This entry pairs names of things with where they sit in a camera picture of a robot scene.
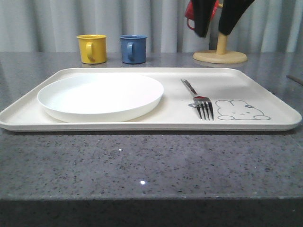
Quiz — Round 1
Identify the red mug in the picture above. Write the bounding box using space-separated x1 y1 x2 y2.
185 0 223 30

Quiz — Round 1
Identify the grey curtain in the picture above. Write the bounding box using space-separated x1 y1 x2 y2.
0 0 303 53

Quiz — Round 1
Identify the silver fork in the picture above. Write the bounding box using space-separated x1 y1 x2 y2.
181 79 214 121

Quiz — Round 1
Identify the wooden mug tree stand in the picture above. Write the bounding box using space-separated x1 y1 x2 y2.
192 0 248 64

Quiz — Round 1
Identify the yellow mug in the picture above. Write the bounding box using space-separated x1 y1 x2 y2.
77 34 107 64

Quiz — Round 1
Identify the white round plate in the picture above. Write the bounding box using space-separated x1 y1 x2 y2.
37 73 164 122

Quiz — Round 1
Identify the blue mug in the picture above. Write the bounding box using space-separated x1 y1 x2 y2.
120 35 147 64

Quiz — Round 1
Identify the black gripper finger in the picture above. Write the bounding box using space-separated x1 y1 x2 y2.
219 0 254 35
192 0 216 38

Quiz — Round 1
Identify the cream rabbit tray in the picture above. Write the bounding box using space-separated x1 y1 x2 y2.
0 68 302 131

